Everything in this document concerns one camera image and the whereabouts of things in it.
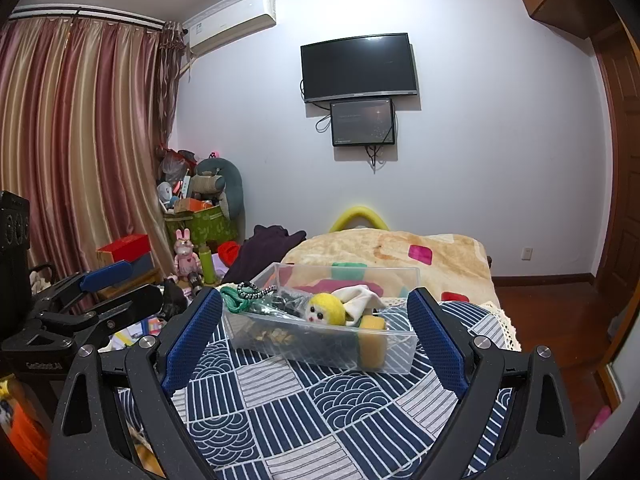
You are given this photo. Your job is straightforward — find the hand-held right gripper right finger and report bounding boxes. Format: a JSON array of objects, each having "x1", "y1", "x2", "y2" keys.
[{"x1": 406, "y1": 287, "x2": 581, "y2": 480}]

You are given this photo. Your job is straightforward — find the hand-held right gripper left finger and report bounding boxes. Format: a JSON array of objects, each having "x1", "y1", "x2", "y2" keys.
[{"x1": 47, "y1": 287, "x2": 223, "y2": 480}]

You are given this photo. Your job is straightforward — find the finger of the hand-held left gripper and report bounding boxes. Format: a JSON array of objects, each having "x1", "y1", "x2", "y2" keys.
[
  {"x1": 37, "y1": 260, "x2": 135, "y2": 311},
  {"x1": 42, "y1": 284, "x2": 165, "y2": 342}
]

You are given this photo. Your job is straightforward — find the green knit cloth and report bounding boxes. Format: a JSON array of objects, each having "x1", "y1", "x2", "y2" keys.
[{"x1": 220, "y1": 285, "x2": 262, "y2": 314}]

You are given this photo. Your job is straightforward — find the yellow sponge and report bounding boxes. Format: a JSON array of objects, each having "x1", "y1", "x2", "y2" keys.
[{"x1": 357, "y1": 316, "x2": 389, "y2": 370}]

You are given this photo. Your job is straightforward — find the floral scrunchie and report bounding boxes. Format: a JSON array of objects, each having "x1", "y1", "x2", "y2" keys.
[{"x1": 245, "y1": 326, "x2": 297, "y2": 347}]

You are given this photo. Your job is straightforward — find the white cloth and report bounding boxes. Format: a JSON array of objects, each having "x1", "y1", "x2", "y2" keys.
[{"x1": 327, "y1": 284, "x2": 385, "y2": 326}]

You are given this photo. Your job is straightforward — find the clear plastic storage box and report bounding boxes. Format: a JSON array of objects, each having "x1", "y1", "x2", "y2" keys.
[{"x1": 220, "y1": 261, "x2": 421, "y2": 375}]

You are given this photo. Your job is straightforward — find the yellow plush toy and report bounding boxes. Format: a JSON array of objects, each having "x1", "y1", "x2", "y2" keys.
[{"x1": 306, "y1": 292, "x2": 352, "y2": 329}]

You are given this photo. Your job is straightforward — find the pile of papers and books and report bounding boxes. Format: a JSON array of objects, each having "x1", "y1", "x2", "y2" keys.
[{"x1": 107, "y1": 310, "x2": 167, "y2": 352}]

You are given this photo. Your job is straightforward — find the red box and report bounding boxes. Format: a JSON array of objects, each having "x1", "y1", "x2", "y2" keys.
[{"x1": 96, "y1": 234, "x2": 151, "y2": 263}]

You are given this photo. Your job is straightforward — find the grey-blue box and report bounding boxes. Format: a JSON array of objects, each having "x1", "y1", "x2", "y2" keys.
[{"x1": 100, "y1": 252, "x2": 157, "y2": 287}]

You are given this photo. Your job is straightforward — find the black plastic bag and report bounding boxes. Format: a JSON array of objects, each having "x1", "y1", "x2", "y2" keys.
[{"x1": 160, "y1": 280, "x2": 189, "y2": 319}]

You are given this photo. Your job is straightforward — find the pink rabbit toy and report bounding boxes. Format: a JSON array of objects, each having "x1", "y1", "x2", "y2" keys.
[{"x1": 174, "y1": 228, "x2": 200, "y2": 277}]

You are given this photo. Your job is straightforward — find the green bottle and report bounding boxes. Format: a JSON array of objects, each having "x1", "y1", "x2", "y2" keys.
[{"x1": 200, "y1": 246, "x2": 217, "y2": 283}]

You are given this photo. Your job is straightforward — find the orange bag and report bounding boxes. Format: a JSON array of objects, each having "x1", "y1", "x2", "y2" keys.
[{"x1": 0, "y1": 385, "x2": 52, "y2": 477}]

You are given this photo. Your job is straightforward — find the printed beige blanket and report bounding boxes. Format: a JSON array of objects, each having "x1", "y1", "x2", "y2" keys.
[{"x1": 280, "y1": 227, "x2": 497, "y2": 311}]

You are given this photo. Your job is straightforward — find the red cloth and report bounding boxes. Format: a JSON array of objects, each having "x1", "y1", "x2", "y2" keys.
[{"x1": 217, "y1": 241, "x2": 244, "y2": 266}]

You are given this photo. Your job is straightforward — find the green fabric storage box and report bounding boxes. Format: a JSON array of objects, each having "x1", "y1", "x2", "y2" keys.
[{"x1": 164, "y1": 204, "x2": 240, "y2": 252}]

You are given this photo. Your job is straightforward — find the dark purple garment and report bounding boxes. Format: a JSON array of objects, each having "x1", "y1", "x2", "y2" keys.
[{"x1": 225, "y1": 224, "x2": 307, "y2": 286}]

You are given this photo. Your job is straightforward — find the clear plastic bag of clutter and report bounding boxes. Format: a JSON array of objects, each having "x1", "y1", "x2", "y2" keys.
[{"x1": 159, "y1": 147, "x2": 199, "y2": 202}]

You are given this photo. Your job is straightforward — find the striped curtain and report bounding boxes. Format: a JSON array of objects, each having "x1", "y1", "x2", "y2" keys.
[{"x1": 0, "y1": 7, "x2": 183, "y2": 281}]

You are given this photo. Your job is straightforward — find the blue patterned tablecloth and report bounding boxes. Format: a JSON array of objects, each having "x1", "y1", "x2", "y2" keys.
[{"x1": 117, "y1": 285, "x2": 522, "y2": 480}]

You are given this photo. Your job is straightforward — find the grey-green plush toy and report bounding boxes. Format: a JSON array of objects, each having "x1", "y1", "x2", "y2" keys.
[{"x1": 192, "y1": 157, "x2": 244, "y2": 221}]

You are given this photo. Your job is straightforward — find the yellow curved cushion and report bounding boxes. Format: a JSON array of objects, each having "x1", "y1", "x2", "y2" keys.
[{"x1": 327, "y1": 206, "x2": 390, "y2": 234}]

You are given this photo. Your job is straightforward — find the pink object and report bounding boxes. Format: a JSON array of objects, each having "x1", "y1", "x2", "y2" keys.
[{"x1": 586, "y1": 404, "x2": 614, "y2": 437}]

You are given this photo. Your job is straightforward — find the wooden door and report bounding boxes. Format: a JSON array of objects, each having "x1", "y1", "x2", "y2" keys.
[{"x1": 591, "y1": 24, "x2": 640, "y2": 307}]

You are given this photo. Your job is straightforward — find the curtain rod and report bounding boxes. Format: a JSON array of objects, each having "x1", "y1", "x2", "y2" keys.
[{"x1": 10, "y1": 4, "x2": 167, "y2": 27}]

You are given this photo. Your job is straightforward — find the white air conditioner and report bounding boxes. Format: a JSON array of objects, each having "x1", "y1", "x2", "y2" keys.
[{"x1": 182, "y1": 0, "x2": 277, "y2": 58}]

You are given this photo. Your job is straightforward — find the small wall-mounted monitor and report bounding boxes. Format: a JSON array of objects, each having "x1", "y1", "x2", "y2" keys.
[{"x1": 330, "y1": 99, "x2": 397, "y2": 148}]

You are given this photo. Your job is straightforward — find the wall-mounted television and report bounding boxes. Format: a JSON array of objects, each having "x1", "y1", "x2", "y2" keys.
[{"x1": 300, "y1": 33, "x2": 419, "y2": 104}]

